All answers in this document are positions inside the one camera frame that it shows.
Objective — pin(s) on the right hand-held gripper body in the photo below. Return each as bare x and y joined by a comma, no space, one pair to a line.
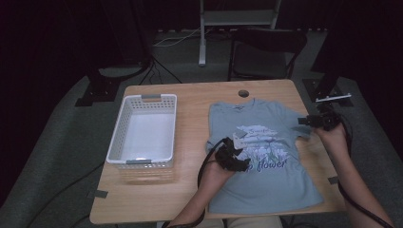
328,120

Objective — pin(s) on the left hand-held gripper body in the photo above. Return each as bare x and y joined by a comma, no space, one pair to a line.
229,156

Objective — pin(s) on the light blue t-shirt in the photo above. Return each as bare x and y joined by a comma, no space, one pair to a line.
269,186

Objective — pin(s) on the person's right hand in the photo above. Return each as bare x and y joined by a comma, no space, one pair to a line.
332,141

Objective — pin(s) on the person's left hand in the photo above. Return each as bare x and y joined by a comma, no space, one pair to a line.
217,177

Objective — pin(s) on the black stand base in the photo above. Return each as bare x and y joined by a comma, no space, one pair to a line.
328,90
104,88

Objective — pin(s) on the person's beige trouser legs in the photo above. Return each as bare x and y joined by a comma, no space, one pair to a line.
247,222

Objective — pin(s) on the grey tape piece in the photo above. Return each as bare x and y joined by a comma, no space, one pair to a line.
101,193
333,180

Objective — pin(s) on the black chair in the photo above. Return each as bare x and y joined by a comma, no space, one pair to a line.
266,57

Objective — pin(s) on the white plastic basket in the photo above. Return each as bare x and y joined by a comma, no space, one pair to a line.
145,139

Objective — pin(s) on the white metal stand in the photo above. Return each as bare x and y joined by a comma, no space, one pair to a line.
240,17

